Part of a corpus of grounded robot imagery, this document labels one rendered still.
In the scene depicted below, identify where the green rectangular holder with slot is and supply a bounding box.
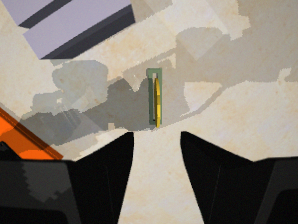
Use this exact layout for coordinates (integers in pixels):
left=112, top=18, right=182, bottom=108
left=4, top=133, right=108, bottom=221
left=148, top=68, right=162, bottom=125

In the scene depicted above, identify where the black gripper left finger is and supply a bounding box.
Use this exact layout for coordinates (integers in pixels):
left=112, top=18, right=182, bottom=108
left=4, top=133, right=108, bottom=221
left=0, top=132, right=134, bottom=224

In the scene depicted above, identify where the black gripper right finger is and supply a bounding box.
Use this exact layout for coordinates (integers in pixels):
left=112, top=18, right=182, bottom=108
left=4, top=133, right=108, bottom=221
left=180, top=131, right=298, bottom=224

